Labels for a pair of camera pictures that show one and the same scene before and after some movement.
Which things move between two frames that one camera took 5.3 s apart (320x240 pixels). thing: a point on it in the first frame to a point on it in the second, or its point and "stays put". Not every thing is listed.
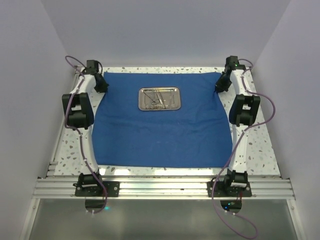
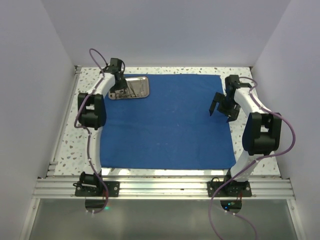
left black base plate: x=95 y=188 stays put
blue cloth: x=197 y=134 stays put
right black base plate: x=229 y=189 stays put
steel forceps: x=160 y=99 to x=142 y=92
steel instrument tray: x=159 y=98 to x=138 y=86
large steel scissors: x=154 y=103 to x=124 y=93
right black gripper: x=219 y=87 to x=232 y=114
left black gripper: x=103 y=88 to x=123 y=84
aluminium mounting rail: x=163 y=188 stays put
